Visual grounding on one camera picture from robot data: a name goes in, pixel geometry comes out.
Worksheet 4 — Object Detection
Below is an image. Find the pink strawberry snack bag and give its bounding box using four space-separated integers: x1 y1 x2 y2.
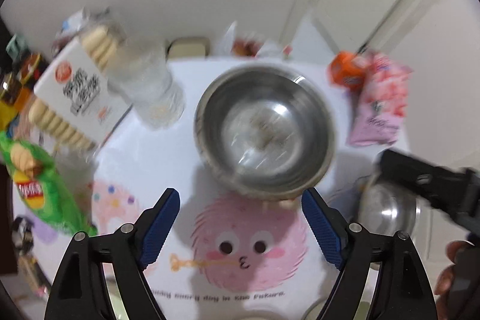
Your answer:
348 51 413 147

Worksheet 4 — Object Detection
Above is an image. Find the green chips bag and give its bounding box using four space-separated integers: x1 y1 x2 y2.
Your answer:
1 131 98 236

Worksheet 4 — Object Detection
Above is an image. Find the orange drink carton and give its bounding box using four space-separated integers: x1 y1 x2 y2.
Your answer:
328 51 369 92

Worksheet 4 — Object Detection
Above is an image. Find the clear glass jar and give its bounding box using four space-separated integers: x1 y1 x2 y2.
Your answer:
106 37 185 129

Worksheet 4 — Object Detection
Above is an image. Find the large steel bowl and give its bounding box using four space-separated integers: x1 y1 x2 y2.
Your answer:
355 174 421 235

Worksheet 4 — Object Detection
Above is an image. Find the biscuit package white label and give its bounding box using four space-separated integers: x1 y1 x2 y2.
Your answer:
28 24 129 150

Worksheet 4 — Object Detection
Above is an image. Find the right hand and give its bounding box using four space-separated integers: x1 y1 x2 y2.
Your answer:
433 241 472 320

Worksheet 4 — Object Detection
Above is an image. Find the small steel bowl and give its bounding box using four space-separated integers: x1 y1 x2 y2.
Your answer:
193 65 336 201

